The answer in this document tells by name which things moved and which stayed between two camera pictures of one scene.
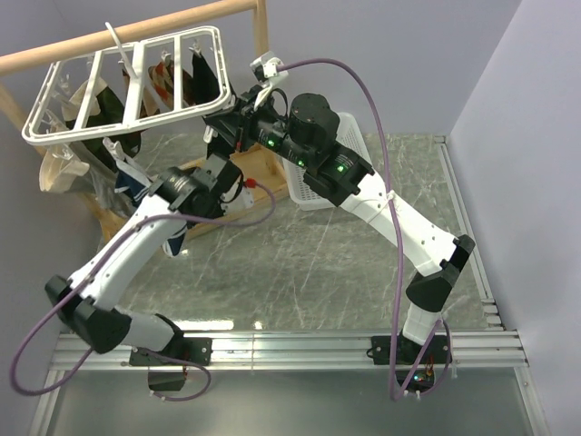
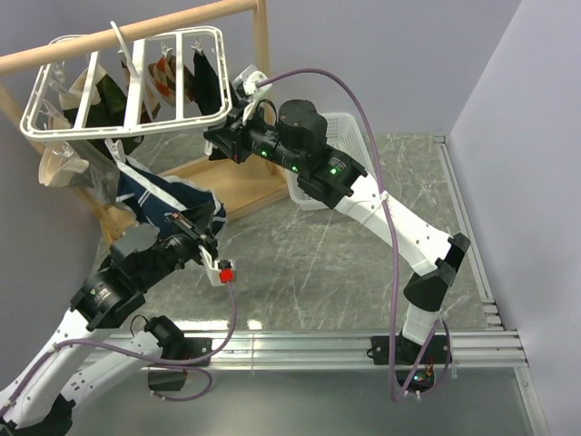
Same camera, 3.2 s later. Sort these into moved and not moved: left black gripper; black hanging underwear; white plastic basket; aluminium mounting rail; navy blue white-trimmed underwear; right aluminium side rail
Moved: left black gripper; navy blue white-trimmed underwear
Not moved: black hanging underwear; white plastic basket; aluminium mounting rail; right aluminium side rail
